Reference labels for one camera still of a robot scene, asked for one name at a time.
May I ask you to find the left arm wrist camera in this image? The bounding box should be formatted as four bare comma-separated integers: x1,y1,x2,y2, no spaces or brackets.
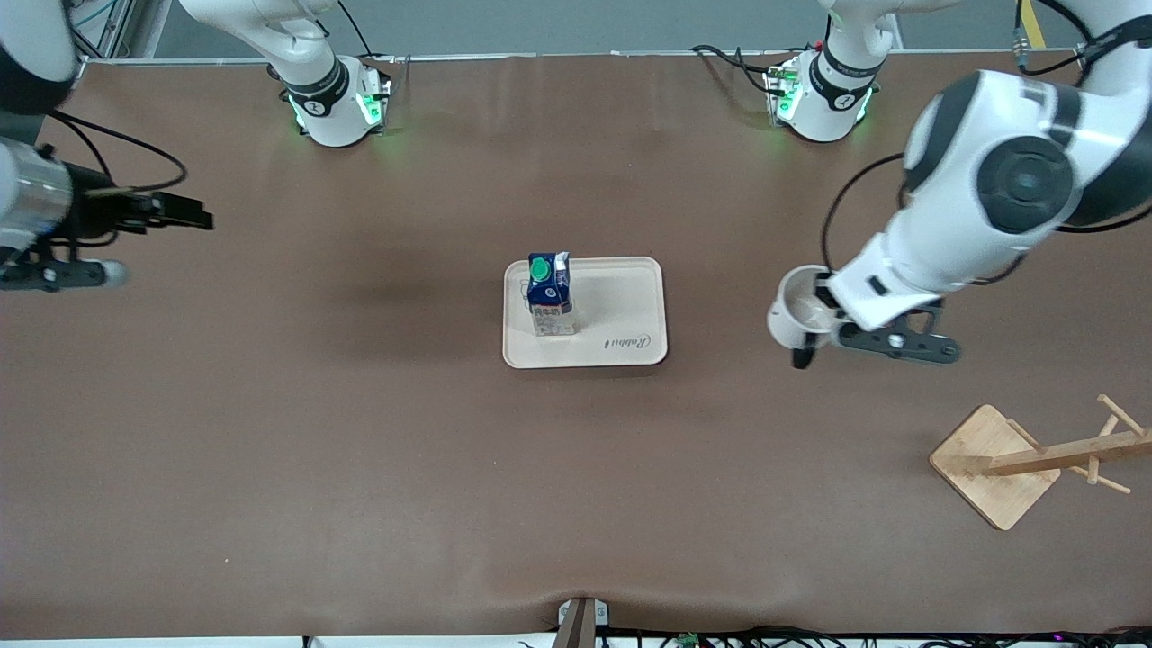
835,315,963,366

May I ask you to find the right arm black wrist cable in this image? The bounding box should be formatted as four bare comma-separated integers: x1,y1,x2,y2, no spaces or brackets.
45,110,188,195

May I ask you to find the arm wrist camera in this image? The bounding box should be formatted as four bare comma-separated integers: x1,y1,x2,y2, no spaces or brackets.
835,315,963,366
0,257,129,293

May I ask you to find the arm base black cable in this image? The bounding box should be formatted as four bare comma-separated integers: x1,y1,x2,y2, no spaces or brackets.
691,43,775,95
337,0,401,64

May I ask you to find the aluminium frame post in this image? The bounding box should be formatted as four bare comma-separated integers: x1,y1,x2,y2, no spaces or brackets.
65,0,136,66

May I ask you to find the right arm base black cable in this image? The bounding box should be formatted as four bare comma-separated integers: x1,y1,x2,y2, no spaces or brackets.
337,0,401,64

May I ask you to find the beige plastic tray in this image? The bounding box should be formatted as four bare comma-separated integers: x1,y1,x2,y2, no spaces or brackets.
502,256,669,370

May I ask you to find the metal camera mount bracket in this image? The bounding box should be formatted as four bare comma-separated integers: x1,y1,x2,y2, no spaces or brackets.
556,597,610,648

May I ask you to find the left arm base black cable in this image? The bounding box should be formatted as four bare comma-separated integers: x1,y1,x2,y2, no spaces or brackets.
691,43,775,95

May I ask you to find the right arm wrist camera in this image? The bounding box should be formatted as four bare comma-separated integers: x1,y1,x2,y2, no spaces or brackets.
0,257,129,293

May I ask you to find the blue milk carton green cap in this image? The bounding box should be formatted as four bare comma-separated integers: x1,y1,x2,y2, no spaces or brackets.
526,251,575,337

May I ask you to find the white cup black handle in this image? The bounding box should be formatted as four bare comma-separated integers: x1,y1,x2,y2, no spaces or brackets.
768,265,842,371

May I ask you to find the arm black wrist cable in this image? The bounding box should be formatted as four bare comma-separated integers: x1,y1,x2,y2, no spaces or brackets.
821,153,906,276
45,110,188,195

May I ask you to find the left arm black wrist cable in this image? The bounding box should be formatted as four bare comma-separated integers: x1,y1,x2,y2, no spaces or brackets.
821,153,906,276

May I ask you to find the wooden cup rack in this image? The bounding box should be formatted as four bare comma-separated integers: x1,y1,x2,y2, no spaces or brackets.
929,393,1152,532

